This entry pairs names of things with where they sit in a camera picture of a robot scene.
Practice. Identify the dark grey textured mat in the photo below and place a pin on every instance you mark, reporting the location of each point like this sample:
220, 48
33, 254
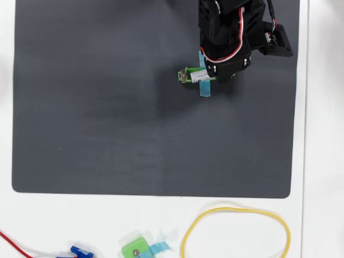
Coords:
134, 147

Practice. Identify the long blue masking tape strip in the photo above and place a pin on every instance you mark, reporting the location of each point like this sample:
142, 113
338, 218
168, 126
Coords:
204, 88

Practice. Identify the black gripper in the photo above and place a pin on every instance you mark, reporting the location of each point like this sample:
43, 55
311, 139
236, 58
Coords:
228, 70

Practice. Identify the crumpled blue tape piece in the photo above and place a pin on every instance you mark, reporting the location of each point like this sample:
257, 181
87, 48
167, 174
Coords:
161, 247

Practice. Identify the green battery holder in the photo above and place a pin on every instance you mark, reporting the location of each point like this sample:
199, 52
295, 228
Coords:
193, 69

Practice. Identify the white AA battery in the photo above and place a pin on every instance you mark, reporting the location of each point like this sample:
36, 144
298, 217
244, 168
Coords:
199, 76

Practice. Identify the small green printed block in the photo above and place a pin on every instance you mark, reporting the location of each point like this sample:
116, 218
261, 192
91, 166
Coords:
131, 247

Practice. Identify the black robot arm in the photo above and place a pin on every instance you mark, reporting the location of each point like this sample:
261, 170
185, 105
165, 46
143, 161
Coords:
228, 16

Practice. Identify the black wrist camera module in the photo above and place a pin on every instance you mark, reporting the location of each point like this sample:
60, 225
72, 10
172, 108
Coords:
279, 45

